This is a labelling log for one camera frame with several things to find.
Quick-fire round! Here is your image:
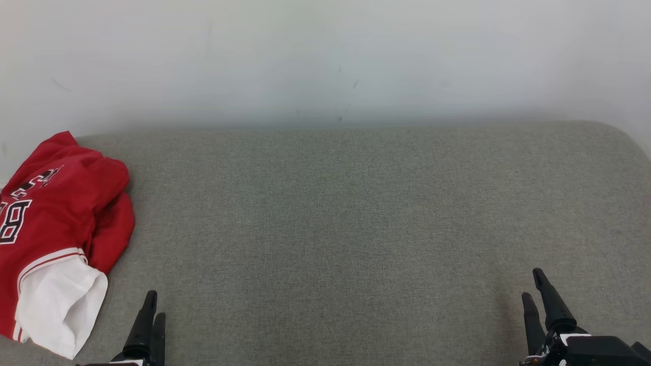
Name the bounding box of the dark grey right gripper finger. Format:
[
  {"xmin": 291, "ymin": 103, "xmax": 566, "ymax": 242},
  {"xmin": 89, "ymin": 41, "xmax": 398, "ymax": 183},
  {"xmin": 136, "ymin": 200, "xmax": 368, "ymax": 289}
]
[
  {"xmin": 532, "ymin": 268, "xmax": 577, "ymax": 335},
  {"xmin": 521, "ymin": 292, "xmax": 546, "ymax": 355}
]

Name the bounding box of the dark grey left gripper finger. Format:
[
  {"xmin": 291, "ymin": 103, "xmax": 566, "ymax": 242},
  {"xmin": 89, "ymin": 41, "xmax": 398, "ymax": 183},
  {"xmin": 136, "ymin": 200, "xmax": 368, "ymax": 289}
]
[
  {"xmin": 124, "ymin": 290, "xmax": 158, "ymax": 360},
  {"xmin": 149, "ymin": 312, "xmax": 166, "ymax": 366}
]

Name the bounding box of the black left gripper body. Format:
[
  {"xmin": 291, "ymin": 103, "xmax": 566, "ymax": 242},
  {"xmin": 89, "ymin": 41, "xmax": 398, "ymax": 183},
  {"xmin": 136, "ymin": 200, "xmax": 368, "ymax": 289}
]
[{"xmin": 76, "ymin": 353, "xmax": 150, "ymax": 366}]

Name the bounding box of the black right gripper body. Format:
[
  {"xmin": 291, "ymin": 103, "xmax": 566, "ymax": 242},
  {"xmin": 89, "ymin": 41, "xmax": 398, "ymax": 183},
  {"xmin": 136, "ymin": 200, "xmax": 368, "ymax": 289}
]
[{"xmin": 519, "ymin": 332, "xmax": 651, "ymax": 366}]

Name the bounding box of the red white basketball jersey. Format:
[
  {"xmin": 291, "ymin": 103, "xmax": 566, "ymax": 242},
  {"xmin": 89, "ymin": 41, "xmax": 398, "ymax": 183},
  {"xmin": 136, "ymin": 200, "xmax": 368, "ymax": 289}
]
[{"xmin": 0, "ymin": 196, "xmax": 136, "ymax": 360}]

